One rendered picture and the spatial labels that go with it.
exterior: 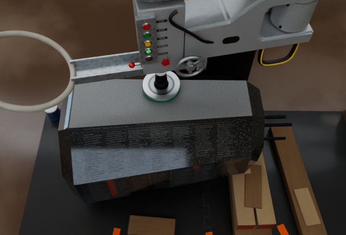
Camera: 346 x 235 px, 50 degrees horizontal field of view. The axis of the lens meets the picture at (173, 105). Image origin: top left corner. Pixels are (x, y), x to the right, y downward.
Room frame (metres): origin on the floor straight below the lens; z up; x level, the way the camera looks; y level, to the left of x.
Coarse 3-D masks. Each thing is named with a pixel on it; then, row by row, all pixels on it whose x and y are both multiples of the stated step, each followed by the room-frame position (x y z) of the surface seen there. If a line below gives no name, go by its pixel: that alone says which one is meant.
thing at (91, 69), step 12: (72, 60) 1.20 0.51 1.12; (84, 60) 1.21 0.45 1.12; (96, 60) 1.22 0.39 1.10; (108, 60) 1.23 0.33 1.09; (120, 60) 1.24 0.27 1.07; (132, 60) 1.24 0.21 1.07; (192, 60) 1.21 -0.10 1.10; (84, 72) 1.16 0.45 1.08; (96, 72) 1.16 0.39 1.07; (108, 72) 1.13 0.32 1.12; (120, 72) 1.13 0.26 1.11; (132, 72) 1.14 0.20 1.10
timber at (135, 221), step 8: (136, 216) 0.70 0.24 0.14; (144, 216) 0.70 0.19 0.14; (136, 224) 0.65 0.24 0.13; (144, 224) 0.65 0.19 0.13; (152, 224) 0.65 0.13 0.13; (160, 224) 0.65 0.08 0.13; (168, 224) 0.65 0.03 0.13; (128, 232) 0.60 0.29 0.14; (136, 232) 0.60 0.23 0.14; (144, 232) 0.60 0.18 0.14; (152, 232) 0.60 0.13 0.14; (160, 232) 0.60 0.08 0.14; (168, 232) 0.60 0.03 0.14
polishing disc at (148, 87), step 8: (168, 72) 1.31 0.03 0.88; (144, 80) 1.26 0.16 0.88; (152, 80) 1.26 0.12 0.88; (168, 80) 1.26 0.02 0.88; (176, 80) 1.26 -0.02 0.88; (144, 88) 1.20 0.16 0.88; (152, 88) 1.20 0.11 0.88; (168, 88) 1.20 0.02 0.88; (176, 88) 1.20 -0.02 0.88; (152, 96) 1.15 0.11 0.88; (160, 96) 1.15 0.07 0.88; (168, 96) 1.15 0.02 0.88
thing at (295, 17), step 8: (272, 8) 1.38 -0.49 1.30; (280, 8) 1.31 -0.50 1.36; (288, 8) 1.28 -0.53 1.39; (296, 8) 1.27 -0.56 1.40; (304, 8) 1.27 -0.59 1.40; (312, 8) 1.29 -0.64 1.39; (272, 16) 1.34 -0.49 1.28; (280, 16) 1.30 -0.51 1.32; (288, 16) 1.28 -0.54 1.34; (296, 16) 1.27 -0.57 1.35; (304, 16) 1.27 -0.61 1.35; (280, 24) 1.29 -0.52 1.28; (288, 24) 1.27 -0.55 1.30; (296, 24) 1.27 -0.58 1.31; (304, 24) 1.28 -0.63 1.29
